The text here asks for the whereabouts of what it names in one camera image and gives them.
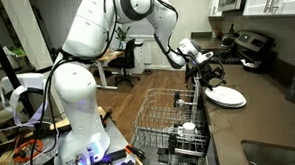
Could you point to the white ceramic mug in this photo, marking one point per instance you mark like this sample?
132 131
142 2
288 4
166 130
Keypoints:
189 127

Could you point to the white box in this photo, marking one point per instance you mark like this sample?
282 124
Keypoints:
27 79

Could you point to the steel kitchen sink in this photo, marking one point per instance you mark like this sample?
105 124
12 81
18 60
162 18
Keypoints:
274 155

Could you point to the black office chair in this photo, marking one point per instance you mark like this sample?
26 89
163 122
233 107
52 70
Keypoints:
125 61

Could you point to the wooden desk white legs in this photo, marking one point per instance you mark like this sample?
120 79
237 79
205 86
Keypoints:
111 54

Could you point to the dark glass bottle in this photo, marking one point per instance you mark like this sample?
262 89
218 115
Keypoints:
232 29

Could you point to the black metal pole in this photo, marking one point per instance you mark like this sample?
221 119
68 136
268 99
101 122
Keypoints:
3 58

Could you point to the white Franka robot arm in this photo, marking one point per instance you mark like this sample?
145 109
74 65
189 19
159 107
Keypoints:
77 89

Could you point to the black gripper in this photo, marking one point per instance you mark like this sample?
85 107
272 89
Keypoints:
211 69

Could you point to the green potted plant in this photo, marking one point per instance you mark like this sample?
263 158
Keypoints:
122 33

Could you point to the steel black stove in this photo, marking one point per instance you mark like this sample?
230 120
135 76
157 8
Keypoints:
252 41

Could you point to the metal robot table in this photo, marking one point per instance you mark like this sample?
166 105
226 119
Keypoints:
118 137

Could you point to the white drawer unit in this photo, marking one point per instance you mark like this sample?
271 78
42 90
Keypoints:
140 59

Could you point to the narrow white upper cabinet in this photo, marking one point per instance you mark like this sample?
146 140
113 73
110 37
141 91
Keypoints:
214 3

